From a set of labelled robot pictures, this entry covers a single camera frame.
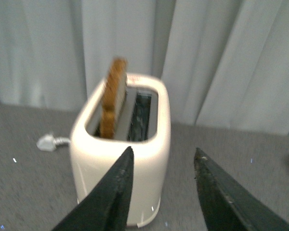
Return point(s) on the cream white toaster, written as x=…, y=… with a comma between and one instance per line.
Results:
x=144, y=125

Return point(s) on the grey white curtain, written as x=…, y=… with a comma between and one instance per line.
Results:
x=225, y=63

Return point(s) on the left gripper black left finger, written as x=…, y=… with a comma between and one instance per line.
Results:
x=107, y=206

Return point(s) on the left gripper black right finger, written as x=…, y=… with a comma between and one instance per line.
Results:
x=228, y=206

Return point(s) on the toasted bread slice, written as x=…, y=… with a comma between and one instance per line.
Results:
x=113, y=98

